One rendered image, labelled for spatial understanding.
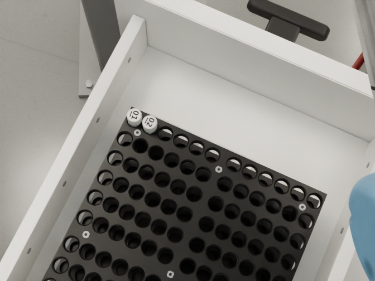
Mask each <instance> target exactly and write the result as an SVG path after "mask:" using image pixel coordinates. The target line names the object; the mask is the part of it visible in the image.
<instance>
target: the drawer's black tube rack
mask: <svg viewBox="0 0 375 281"><path fill-rule="evenodd" d="M123 134H124V137H123V139H122V141H121V143H119V141H118V140H119V138H120V136H121V135H123ZM113 153H115V154H114V156H113V158H112V160H111V162H110V163H109V157H110V155H111V154H113ZM227 153H228V149H227V151H226V153H225V155H224V157H223V160H222V162H221V164H220V166H217V167H216V168H214V167H212V166H210V165H208V164H206V163H203V162H201V161H199V160H197V159H195V158H193V157H190V156H188V155H186V154H183V153H181V152H179V151H177V150H175V149H172V148H170V147H168V146H166V145H164V144H161V143H159V142H157V141H155V140H153V139H150V138H148V137H146V136H144V135H141V131H140V130H138V129H136V130H135V131H132V130H130V129H128V128H126V127H124V126H121V128H120V130H119V132H118V134H117V136H116V138H115V140H114V141H113V143H112V145H111V147H110V149H109V151H108V153H107V155H106V157H105V159H104V161H103V163H102V165H101V167H100V169H99V171H98V173H97V175H96V177H95V179H94V181H93V182H92V184H91V186H90V188H89V190H88V192H87V194H86V196H85V198H84V200H83V202H82V203H81V205H80V207H79V209H78V211H77V213H76V215H75V217H74V219H73V221H72V223H71V225H70V227H69V229H68V231H67V233H66V235H65V237H64V239H63V241H62V242H61V244H60V246H59V248H58V250H57V252H56V254H55V256H54V258H53V260H52V262H51V264H50V266H49V268H48V270H47V272H46V274H45V276H44V278H43V280H42V281H48V280H50V281H292V280H293V278H294V275H295V273H296V270H297V267H298V266H299V263H300V260H301V258H302V255H303V253H304V251H305V248H306V246H307V243H308V241H309V238H310V236H311V233H312V231H313V228H314V226H315V224H316V221H317V219H318V216H319V215H318V214H316V213H314V212H312V211H310V210H307V209H306V206H305V205H304V204H300V205H296V204H294V203H292V202H290V201H288V200H285V199H283V198H281V197H278V196H276V195H274V194H272V193H270V192H267V191H265V190H263V189H261V188H259V187H257V186H254V185H252V184H250V183H248V182H246V181H243V180H241V179H239V178H236V177H234V176H232V175H230V174H228V173H225V172H223V171H222V168H221V165H222V163H223V161H224V159H225V157H226V155H227ZM104 172H105V174H104V176H103V178H102V180H101V182H99V176H100V175H101V174H102V173H104ZM93 192H95V194H94V196H93V198H92V200H91V201H90V202H89V196H90V194H91V193H93ZM82 212H85V213H84V215H83V217H82V219H81V221H80V223H79V215H80V214H81V213H82ZM311 221H312V225H311V227H310V228H309V226H310V223H311ZM69 238H71V240H70V242H69V245H68V247H67V248H65V243H66V241H67V240H68V239H69ZM303 241H304V244H303V247H302V248H301V245H302V242H303ZM58 259H61V260H60V262H59V264H58V266H57V268H56V269H55V267H54V266H55V262H56V261H57V260H58ZM294 262H295V266H294V268H293V269H292V267H293V265H294Z"/></svg>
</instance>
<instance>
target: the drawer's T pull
mask: <svg viewBox="0 0 375 281"><path fill-rule="evenodd" d="M247 9H248V10H249V11H250V12H252V13H254V14H256V15H258V16H261V17H263V18H265V19H268V20H269V22H268V24H267V26H266V28H265V31H267V32H269V33H272V34H274V35H276V36H279V37H281V38H284V39H286V40H288V41H291V42H293V43H295V42H296V40H297V37H298V35H299V33H301V34H303V35H305V36H308V37H311V38H313V39H315V40H317V41H325V40H326V39H327V38H328V36H329V33H330V28H329V27H328V26H327V25H325V24H323V23H321V22H318V21H316V20H314V19H311V18H309V17H306V16H304V15H302V14H299V13H297V12H295V11H292V10H290V9H288V8H285V7H283V6H280V5H278V4H275V3H273V2H271V1H268V0H249V1H248V3H247Z"/></svg>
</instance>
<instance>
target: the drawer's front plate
mask: <svg viewBox="0 0 375 281"><path fill-rule="evenodd" d="M114 4H115V8H116V13H117V19H118V25H119V31H120V35H121V36H122V34H123V32H124V31H125V29H126V27H127V25H128V23H129V21H130V19H131V17H132V16H133V15H134V14H135V15H136V16H139V17H142V18H144V19H145V25H146V37H147V46H150V47H152V48H154V49H157V50H159V51H161V52H164V53H166V54H168V55H170V56H173V57H175V58H177V59H179V60H182V61H184V62H187V63H188V64H191V65H193V66H196V67H198V68H200V69H202V70H205V71H207V72H209V73H211V74H214V75H216V76H218V77H221V78H223V79H226V80H228V81H230V82H232V83H235V84H237V85H239V86H241V87H244V88H246V89H248V90H250V91H253V92H255V93H257V94H259V95H262V96H264V97H267V98H269V99H271V100H273V101H276V102H278V103H280V104H282V105H285V106H287V107H289V108H291V109H294V110H297V111H298V112H301V113H303V114H306V115H308V116H310V117H312V118H315V119H317V120H319V121H321V122H324V123H326V124H328V125H331V126H333V127H335V128H338V129H340V130H342V131H344V132H347V133H349V134H351V135H354V136H356V137H358V138H360V139H363V140H365V141H367V142H369V143H370V142H371V141H372V140H373V139H374V138H375V104H374V99H373V95H372V90H371V86H370V82H369V78H368V74H365V73H363V72H361V71H358V70H356V69H354V68H352V67H349V66H347V65H344V64H342V63H340V62H337V61H335V60H333V59H330V58H328V57H326V56H323V55H321V54H319V53H316V52H314V51H311V50H309V49H307V48H304V47H302V46H300V45H297V44H295V43H293V42H291V41H288V40H286V39H284V38H281V37H279V36H276V35H274V34H272V33H269V32H267V31H265V30H262V29H260V28H258V27H255V26H253V25H250V24H249V23H246V22H243V21H241V20H239V19H237V18H234V17H232V16H229V15H227V14H225V13H223V12H220V11H217V10H216V9H213V8H211V7H208V6H206V5H204V4H201V3H199V2H197V1H194V0H114Z"/></svg>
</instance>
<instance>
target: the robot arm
mask: <svg viewBox="0 0 375 281"><path fill-rule="evenodd" d="M350 2H351V5H352V9H353V14H354V18H355V23H356V26H357V31H358V35H359V40H360V44H361V48H362V52H363V57H364V61H365V64H366V69H367V73H368V78H369V82H370V86H371V90H372V95H373V99H374V104H375V0H350ZM348 205H349V209H350V213H351V217H350V219H349V226H350V232H351V235H352V239H353V243H354V246H355V249H356V252H357V255H358V258H359V260H360V263H361V265H362V267H363V269H364V271H365V273H366V275H367V277H368V279H369V281H375V173H371V174H369V175H366V176H364V177H362V178H361V179H360V180H359V181H357V183H356V184H355V185H354V187H353V188H352V191H351V193H350V196H349V202H348Z"/></svg>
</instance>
